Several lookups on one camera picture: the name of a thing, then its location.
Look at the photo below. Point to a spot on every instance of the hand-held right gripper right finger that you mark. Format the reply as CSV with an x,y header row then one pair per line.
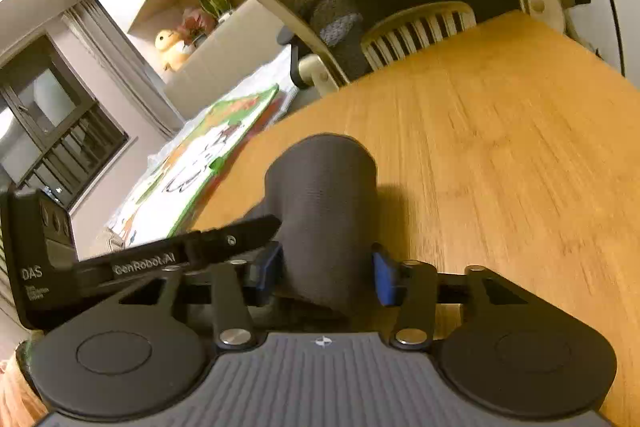
x,y
385,279

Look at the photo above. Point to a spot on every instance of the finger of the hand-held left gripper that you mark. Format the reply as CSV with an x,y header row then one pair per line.
x,y
235,237

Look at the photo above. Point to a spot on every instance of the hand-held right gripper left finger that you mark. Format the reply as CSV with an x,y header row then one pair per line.
x,y
265,277

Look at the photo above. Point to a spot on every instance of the dark grey garment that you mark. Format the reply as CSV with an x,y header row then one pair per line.
x,y
325,207

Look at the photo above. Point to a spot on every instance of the dark framed window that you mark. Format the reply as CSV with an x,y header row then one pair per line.
x,y
55,127

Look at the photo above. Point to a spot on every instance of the orange fuzzy cloth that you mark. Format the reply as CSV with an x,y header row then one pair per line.
x,y
12,387

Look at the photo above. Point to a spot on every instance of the yellow plush toy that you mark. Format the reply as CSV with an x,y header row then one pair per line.
x,y
172,49

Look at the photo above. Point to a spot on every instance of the grey curtain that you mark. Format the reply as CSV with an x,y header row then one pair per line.
x,y
125,67

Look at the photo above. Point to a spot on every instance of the red flowering potted plant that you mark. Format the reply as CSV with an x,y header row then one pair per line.
x,y
196,24

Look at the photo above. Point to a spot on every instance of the green potted plant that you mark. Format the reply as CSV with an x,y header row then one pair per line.
x,y
216,4

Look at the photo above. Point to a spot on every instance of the cream slatted chair support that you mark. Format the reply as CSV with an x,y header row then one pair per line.
x,y
420,32

